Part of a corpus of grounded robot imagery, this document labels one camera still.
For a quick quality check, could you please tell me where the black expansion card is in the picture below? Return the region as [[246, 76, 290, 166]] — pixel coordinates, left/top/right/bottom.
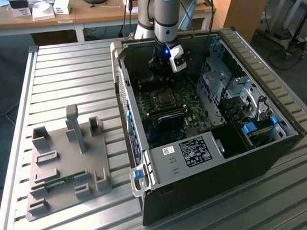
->
[[153, 112, 187, 133]]

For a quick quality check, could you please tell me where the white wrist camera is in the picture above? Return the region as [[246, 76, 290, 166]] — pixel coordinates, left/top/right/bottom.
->
[[165, 43, 188, 74]]

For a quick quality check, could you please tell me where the CPU socket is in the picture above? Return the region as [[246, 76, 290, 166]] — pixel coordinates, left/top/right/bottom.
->
[[150, 88, 180, 109]]

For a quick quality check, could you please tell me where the small cardboard box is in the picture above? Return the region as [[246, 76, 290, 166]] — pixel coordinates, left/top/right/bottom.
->
[[122, 0, 139, 15]]

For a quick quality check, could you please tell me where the white box black label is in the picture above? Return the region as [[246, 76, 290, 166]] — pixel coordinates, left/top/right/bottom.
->
[[12, 7, 32, 18], [52, 0, 72, 16]]

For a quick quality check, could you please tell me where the wooden cabinet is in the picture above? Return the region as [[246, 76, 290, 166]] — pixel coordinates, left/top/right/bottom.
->
[[221, 0, 278, 45]]

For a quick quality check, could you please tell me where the grey power supply unit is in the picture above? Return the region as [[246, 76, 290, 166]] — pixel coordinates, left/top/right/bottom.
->
[[146, 131, 228, 185]]

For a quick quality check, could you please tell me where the green motherboard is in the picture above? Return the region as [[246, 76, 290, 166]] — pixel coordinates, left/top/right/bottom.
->
[[133, 75, 228, 150]]

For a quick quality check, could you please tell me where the CPU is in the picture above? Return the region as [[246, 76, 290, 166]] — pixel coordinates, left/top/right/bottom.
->
[[157, 91, 173, 105]]

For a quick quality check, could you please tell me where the black open PC case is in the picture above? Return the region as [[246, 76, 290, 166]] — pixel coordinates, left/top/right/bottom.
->
[[109, 23, 307, 228]]

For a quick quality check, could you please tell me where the green RAM stick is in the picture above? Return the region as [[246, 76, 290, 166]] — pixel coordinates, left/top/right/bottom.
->
[[148, 105, 189, 119], [43, 174, 78, 189]]

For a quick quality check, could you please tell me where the black wire bundle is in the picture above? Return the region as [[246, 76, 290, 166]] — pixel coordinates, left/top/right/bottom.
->
[[253, 95, 273, 121]]

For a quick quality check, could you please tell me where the pale blue teach pendant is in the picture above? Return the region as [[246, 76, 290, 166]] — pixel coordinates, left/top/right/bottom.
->
[[177, 0, 200, 31]]

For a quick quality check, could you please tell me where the metal socket cover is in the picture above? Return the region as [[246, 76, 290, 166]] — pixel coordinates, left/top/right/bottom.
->
[[150, 88, 179, 109]]

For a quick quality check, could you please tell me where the wooden desk white frame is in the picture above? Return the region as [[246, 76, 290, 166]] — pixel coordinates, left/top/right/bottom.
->
[[73, 0, 218, 43], [0, 0, 77, 46]]

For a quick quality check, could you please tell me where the blue case latch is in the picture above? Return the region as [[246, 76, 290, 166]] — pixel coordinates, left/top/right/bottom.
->
[[132, 169, 145, 182]]

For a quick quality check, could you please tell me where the blue disk carrier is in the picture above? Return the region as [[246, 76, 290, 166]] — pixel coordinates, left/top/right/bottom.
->
[[241, 122, 259, 136]]

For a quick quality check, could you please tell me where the metal drive cage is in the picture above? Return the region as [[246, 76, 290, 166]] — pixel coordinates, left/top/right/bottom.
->
[[194, 35, 257, 113]]

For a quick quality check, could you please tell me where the grey parts rack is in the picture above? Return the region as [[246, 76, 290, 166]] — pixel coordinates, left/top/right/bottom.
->
[[20, 102, 115, 222]]

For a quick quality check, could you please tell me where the white round holder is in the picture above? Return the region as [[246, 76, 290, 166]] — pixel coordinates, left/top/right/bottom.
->
[[31, 1, 56, 22]]

